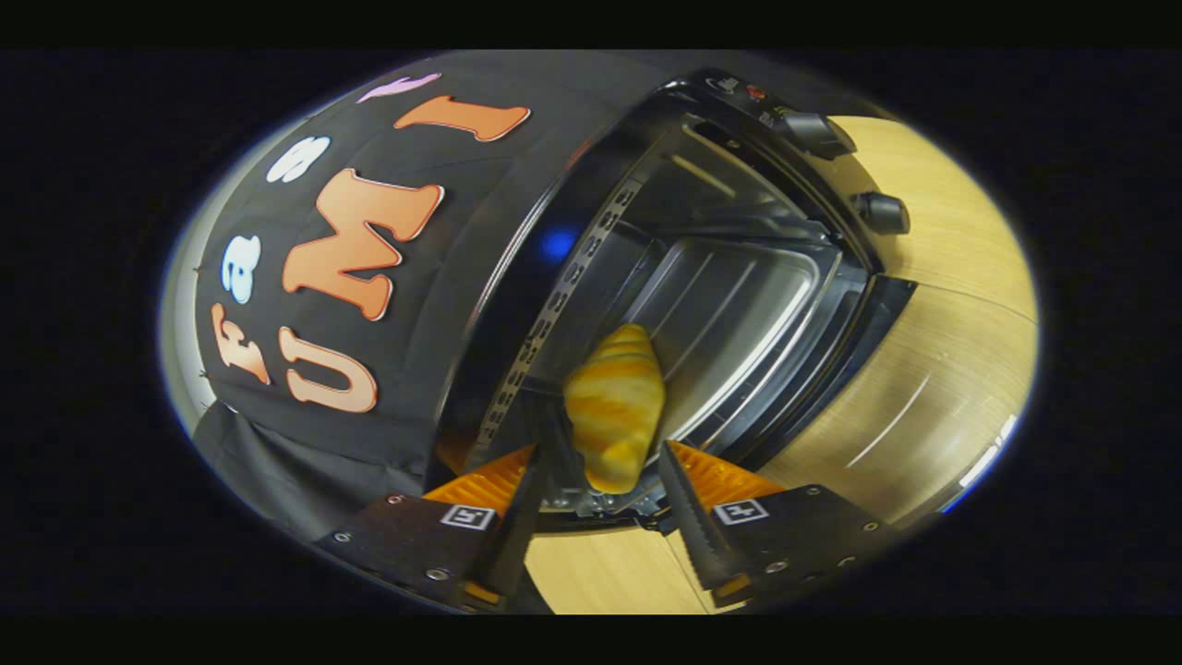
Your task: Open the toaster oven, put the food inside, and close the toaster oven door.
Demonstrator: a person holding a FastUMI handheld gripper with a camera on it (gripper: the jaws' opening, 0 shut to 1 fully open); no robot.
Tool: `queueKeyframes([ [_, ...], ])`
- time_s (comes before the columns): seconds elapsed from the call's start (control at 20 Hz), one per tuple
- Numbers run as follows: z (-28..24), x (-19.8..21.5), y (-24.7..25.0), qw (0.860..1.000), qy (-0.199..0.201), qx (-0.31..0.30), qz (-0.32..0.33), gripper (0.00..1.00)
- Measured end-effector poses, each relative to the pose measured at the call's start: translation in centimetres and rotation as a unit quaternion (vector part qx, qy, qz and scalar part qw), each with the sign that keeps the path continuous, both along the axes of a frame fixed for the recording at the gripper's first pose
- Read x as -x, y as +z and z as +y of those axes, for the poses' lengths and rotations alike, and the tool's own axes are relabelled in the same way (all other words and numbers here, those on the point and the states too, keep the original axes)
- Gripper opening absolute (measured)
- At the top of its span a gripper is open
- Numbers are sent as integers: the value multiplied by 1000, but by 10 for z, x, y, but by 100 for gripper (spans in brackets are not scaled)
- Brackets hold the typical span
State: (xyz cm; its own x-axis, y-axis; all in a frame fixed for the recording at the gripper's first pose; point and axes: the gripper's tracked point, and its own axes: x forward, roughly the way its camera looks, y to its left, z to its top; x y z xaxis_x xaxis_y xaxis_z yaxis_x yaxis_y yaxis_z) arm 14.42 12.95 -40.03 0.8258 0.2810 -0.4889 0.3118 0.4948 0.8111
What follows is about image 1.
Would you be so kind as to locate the black toaster oven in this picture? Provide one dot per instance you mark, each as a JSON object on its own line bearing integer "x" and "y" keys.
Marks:
{"x": 545, "y": 203}

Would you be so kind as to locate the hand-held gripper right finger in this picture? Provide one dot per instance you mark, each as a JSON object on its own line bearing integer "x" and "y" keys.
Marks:
{"x": 702, "y": 536}

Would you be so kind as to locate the metal oven tray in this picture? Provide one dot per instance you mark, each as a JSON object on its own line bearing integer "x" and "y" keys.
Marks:
{"x": 739, "y": 314}

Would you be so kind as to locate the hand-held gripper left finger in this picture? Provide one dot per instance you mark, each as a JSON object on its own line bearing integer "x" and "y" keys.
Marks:
{"x": 512, "y": 545}

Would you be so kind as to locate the golden croissant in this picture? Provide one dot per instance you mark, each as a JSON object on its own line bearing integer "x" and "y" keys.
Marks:
{"x": 614, "y": 406}

